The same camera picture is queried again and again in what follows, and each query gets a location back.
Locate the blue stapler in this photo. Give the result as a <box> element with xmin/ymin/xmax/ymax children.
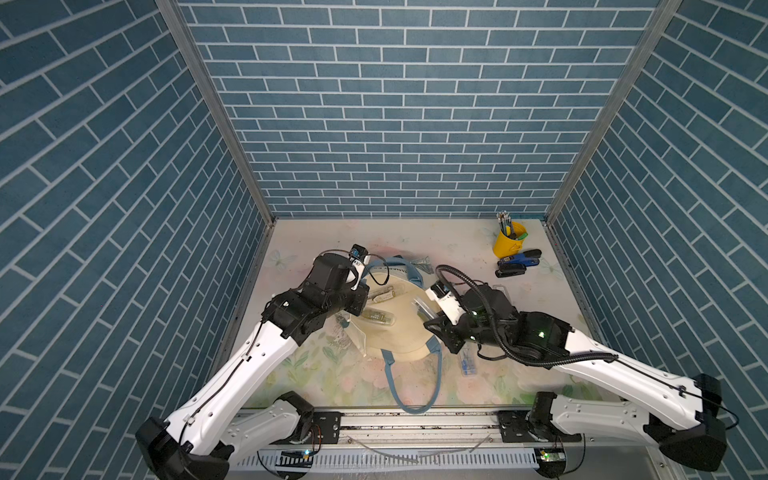
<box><xmin>497</xmin><ymin>249</ymin><xmax>542</xmax><ymax>267</ymax></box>

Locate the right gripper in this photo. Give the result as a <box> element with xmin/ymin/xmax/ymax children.
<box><xmin>420</xmin><ymin>305</ymin><xmax>505</xmax><ymax>351</ymax></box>

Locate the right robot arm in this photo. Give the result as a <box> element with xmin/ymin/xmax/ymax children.
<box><xmin>424</xmin><ymin>282</ymin><xmax>727</xmax><ymax>472</ymax></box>

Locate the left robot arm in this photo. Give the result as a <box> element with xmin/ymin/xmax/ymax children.
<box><xmin>135</xmin><ymin>245</ymin><xmax>369</xmax><ymax>479</ymax></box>

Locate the compass case inside bag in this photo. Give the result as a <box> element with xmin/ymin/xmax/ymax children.
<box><xmin>368</xmin><ymin>286</ymin><xmax>396</xmax><ymax>303</ymax></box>

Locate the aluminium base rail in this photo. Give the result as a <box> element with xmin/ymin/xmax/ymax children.
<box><xmin>157</xmin><ymin>405</ymin><xmax>685</xmax><ymax>480</ymax></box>

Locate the yellow pen holder cup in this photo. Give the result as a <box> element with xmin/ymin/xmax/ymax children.
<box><xmin>493</xmin><ymin>222</ymin><xmax>528</xmax><ymax>259</ymax></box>

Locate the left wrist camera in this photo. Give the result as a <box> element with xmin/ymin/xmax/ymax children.
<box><xmin>348</xmin><ymin>244</ymin><xmax>369</xmax><ymax>290</ymax></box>

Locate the cream canvas tote bag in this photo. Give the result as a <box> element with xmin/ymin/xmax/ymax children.
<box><xmin>336</xmin><ymin>256</ymin><xmax>443</xmax><ymax>415</ymax></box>

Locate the clear compass case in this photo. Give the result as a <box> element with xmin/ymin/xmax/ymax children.
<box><xmin>413</xmin><ymin>298</ymin><xmax>441</xmax><ymax>323</ymax></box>
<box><xmin>459</xmin><ymin>351</ymin><xmax>477</xmax><ymax>377</ymax></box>

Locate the black stapler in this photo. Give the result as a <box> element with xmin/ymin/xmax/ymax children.
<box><xmin>495</xmin><ymin>263</ymin><xmax>527</xmax><ymax>278</ymax></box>

